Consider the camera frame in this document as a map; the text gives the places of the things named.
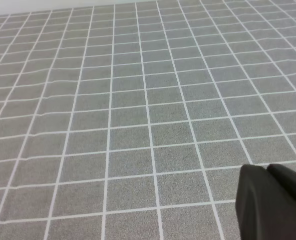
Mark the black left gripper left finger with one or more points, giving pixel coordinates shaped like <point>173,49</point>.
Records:
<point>263,207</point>

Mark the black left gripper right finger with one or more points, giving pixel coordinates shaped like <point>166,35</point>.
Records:
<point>285,177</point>

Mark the grey checked tablecloth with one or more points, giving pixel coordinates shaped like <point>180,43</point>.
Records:
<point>132,121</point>

